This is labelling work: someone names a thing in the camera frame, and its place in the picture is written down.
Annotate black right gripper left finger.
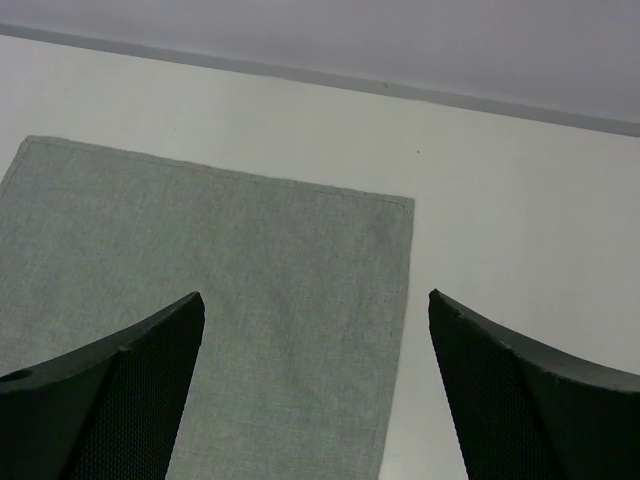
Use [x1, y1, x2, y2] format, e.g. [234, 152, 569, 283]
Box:
[1, 292, 204, 479]

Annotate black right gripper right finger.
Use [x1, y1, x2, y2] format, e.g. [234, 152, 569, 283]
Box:
[428, 290, 639, 479]

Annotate grey cloth napkin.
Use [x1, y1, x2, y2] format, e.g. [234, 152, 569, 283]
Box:
[1, 136, 414, 479]

